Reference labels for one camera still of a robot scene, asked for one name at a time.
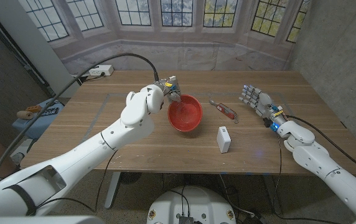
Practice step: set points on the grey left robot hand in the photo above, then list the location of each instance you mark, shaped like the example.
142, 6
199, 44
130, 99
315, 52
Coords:
171, 90

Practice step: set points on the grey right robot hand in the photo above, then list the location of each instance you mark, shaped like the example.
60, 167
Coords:
262, 102

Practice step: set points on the red speckled bowl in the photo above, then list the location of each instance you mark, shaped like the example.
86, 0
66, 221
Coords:
185, 113

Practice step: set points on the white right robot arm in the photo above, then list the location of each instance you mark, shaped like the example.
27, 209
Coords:
321, 161

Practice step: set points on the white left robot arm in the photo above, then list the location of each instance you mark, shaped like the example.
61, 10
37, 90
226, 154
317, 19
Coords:
112, 140

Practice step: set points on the red Swiss knife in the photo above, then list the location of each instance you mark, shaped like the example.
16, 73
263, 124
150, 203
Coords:
226, 110

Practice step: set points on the white cuboid box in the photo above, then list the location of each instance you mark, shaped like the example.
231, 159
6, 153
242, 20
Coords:
223, 140

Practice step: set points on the printed window backdrop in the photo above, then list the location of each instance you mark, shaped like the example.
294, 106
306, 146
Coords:
196, 37

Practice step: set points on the white power strip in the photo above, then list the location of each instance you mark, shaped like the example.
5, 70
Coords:
101, 70

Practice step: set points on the dark grey table leg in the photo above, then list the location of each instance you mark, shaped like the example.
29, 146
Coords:
273, 196

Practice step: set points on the black round fan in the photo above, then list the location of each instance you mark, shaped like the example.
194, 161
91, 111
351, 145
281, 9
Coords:
130, 178

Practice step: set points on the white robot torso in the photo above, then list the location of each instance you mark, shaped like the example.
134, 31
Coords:
193, 202

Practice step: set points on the light grey table leg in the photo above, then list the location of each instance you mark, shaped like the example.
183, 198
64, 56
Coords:
112, 189

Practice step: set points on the black flat device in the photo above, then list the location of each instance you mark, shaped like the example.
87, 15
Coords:
52, 110

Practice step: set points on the orange block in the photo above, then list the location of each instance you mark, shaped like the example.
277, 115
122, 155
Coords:
34, 109

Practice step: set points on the blue covered stool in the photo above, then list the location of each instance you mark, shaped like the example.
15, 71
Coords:
28, 127

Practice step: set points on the tan twine roll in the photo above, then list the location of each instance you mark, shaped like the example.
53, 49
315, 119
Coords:
25, 115

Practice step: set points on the grey sneaker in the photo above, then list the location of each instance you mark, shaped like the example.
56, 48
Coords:
16, 158

